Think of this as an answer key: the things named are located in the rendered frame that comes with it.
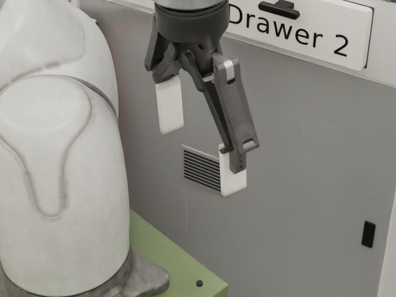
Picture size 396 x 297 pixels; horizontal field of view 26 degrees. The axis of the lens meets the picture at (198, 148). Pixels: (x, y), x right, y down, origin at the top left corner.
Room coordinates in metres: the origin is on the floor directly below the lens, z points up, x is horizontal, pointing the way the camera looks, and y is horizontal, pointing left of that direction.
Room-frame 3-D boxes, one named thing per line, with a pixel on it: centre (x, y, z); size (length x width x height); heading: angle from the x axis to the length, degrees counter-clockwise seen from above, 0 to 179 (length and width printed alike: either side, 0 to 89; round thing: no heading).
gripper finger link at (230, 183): (0.74, -0.04, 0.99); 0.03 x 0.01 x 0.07; 121
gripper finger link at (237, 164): (0.72, -0.05, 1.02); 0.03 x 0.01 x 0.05; 31
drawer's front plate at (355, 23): (1.32, -0.15, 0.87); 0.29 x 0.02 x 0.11; 57
